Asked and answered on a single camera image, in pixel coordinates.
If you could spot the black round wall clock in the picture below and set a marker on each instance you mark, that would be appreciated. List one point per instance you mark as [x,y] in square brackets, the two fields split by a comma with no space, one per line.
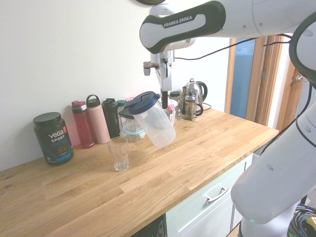
[148,1]

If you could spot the wooden door frame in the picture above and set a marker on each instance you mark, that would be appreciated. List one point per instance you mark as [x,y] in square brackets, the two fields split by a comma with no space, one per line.
[271,86]

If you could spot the black shaker bottle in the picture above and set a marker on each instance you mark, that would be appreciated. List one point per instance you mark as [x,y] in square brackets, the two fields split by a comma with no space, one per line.
[111,118]

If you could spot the clear plastic pitcher blue lid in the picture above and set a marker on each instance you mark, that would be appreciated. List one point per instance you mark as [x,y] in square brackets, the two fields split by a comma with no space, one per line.
[158,128]

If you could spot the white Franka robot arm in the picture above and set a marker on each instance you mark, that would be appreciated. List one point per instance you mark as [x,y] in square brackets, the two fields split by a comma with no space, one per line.
[271,14]

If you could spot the black Vega protein tub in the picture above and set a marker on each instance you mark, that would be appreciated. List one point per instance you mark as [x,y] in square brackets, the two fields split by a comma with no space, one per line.
[53,140]

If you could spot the pink insulated bottle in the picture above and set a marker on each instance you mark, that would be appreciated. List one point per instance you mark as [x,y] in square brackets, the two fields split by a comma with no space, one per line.
[97,121]

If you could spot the stainless steel electric kettle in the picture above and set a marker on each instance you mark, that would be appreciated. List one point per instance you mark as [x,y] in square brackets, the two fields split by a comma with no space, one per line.
[198,90]

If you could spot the grey wrist camera red mount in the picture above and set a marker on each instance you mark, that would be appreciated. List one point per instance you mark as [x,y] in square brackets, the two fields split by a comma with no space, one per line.
[148,67]

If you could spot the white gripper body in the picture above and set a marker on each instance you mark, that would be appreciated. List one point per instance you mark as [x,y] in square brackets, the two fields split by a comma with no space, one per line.
[166,81]

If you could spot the clear ribbed drinking glass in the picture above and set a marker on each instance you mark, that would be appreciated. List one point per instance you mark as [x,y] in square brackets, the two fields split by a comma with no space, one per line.
[118,155]

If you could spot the glass french press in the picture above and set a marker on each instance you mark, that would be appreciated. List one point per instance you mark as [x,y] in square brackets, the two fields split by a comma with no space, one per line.
[191,106]

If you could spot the jar with red checkered lid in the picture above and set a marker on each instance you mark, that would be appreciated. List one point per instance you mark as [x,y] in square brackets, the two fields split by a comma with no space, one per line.
[129,99]

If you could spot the clear bottle green lid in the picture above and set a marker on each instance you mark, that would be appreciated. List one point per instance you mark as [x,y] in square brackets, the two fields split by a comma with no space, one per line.
[121,105]

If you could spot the metal door hinge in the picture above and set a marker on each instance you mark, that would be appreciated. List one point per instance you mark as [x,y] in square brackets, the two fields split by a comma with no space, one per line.
[263,74]

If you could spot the blue door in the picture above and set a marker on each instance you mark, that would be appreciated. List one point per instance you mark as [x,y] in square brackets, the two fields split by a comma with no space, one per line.
[244,86]

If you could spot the yellow box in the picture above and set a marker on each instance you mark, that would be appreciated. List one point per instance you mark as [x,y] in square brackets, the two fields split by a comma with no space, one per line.
[311,225]

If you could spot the pale green cabinet drawer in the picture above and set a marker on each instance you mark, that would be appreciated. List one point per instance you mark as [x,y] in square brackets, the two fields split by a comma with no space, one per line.
[209,212]

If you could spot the glass food container teal lid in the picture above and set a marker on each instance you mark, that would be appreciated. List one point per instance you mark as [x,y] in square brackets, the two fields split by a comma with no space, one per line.
[133,135]

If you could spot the glass jar black lid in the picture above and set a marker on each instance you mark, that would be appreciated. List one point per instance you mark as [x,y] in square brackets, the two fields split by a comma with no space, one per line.
[178,108]

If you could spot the red water bottle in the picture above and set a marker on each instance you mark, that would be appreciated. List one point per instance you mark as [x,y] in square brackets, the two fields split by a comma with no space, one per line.
[82,126]

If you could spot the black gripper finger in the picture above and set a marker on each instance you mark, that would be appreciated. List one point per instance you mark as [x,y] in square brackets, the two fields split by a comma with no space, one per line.
[164,100]

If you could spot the black under-counter appliance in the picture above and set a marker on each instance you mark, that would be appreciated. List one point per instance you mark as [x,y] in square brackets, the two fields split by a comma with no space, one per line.
[151,227]

